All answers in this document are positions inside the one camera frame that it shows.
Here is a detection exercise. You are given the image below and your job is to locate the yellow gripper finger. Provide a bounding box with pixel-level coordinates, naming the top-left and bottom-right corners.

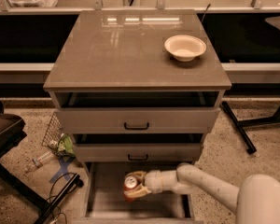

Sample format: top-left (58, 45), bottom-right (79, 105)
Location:
top-left (125, 171), bottom-right (147, 181)
top-left (124, 186), bottom-right (150, 199)

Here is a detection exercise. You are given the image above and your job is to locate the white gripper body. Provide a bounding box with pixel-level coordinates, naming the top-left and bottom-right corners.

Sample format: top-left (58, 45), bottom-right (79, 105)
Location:
top-left (145, 170), bottom-right (178, 193)

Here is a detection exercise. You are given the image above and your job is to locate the red coke can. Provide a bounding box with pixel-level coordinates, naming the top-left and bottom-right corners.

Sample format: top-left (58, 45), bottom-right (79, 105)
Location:
top-left (123, 175), bottom-right (139, 202)

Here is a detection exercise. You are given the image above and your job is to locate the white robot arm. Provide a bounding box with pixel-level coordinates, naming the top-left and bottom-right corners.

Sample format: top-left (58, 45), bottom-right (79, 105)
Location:
top-left (123, 162), bottom-right (280, 224)

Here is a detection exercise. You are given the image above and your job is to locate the bottom drawer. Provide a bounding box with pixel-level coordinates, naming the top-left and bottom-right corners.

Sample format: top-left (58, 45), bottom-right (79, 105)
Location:
top-left (73, 161), bottom-right (203, 224)

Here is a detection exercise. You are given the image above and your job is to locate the drawer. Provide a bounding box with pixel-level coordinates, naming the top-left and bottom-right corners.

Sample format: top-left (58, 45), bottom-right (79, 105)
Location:
top-left (51, 91), bottom-right (223, 134)
top-left (73, 161), bottom-right (203, 224)
top-left (74, 133), bottom-right (203, 161)

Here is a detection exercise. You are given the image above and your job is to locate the middle drawer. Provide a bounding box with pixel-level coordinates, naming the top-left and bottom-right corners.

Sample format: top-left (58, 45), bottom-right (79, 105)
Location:
top-left (74, 133), bottom-right (203, 161)

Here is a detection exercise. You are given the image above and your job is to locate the grey drawer cabinet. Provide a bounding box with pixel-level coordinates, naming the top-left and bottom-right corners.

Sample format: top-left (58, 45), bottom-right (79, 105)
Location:
top-left (42, 8), bottom-right (232, 224)

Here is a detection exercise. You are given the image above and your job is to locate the top drawer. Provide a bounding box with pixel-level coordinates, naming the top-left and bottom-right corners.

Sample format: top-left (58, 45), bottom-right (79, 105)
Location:
top-left (51, 91), bottom-right (223, 134)

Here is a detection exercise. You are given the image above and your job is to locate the green chip bag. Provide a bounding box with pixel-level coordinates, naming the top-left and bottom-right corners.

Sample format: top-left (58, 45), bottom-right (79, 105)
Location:
top-left (48, 133), bottom-right (75, 157)

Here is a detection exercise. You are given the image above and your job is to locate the clear plastic bottle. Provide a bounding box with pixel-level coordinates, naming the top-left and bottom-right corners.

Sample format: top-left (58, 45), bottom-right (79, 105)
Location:
top-left (25, 151), bottom-right (55, 173)

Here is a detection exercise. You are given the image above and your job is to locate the white paper bowl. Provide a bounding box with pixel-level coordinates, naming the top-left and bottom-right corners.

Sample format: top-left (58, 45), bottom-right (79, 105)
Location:
top-left (164, 35), bottom-right (206, 62)

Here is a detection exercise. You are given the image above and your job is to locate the dark chair seat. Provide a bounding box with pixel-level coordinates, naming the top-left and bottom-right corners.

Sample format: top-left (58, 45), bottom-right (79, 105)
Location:
top-left (0, 101), bottom-right (26, 158)

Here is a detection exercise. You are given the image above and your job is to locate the black stand leg right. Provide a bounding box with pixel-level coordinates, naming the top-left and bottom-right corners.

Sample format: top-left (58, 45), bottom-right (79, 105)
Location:
top-left (221, 102), bottom-right (280, 154)

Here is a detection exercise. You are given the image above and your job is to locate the black middle drawer handle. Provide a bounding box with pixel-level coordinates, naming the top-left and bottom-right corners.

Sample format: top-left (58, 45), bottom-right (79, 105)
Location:
top-left (127, 154), bottom-right (149, 161)

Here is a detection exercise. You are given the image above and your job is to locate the black drawer handle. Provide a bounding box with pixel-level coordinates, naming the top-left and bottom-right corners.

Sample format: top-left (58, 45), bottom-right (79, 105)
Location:
top-left (123, 122), bottom-right (150, 131)
top-left (127, 154), bottom-right (149, 161)

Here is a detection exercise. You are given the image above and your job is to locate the black top drawer handle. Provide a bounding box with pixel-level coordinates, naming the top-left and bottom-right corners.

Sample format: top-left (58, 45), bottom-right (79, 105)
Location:
top-left (123, 122), bottom-right (150, 131)

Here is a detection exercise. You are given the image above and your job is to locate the black cable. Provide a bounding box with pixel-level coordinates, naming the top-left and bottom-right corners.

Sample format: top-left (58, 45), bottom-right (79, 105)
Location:
top-left (46, 171), bottom-right (82, 224)

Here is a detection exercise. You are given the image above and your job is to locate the black stand frame left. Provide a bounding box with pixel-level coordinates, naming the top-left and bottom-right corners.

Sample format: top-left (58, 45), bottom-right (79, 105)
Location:
top-left (0, 163), bottom-right (84, 224)

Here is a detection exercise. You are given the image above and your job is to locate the wire mesh basket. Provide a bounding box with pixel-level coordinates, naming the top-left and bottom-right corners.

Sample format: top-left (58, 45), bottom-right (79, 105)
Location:
top-left (41, 113), bottom-right (63, 147)

